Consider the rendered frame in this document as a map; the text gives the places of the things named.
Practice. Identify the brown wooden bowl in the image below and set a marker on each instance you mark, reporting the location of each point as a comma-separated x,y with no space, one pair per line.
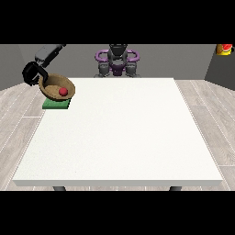
52,88

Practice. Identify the small red ball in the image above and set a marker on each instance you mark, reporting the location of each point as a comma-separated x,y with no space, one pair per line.
63,91

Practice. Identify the dark table leg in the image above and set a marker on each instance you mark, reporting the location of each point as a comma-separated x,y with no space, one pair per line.
175,188
59,188

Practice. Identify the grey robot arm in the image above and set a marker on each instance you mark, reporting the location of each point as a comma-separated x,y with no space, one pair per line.
47,55

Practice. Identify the green square pad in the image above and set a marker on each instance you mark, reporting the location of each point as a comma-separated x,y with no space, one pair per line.
55,105

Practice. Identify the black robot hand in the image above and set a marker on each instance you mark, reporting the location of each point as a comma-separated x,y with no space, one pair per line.
30,72
232,49

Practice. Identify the grey robot trunk purple rings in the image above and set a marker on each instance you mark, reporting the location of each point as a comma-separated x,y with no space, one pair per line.
117,65

